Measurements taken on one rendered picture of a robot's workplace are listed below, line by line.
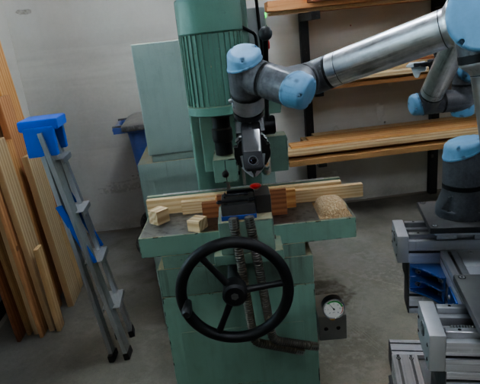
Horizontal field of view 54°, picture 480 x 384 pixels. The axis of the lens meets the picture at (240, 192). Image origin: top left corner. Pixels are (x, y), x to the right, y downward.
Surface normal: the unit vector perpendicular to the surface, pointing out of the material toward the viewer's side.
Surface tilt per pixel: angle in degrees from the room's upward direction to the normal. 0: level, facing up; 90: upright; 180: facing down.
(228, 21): 90
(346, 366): 0
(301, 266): 90
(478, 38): 83
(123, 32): 90
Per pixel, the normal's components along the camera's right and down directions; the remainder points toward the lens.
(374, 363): -0.10, -0.95
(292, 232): 0.02, 0.31
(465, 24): -0.56, 0.18
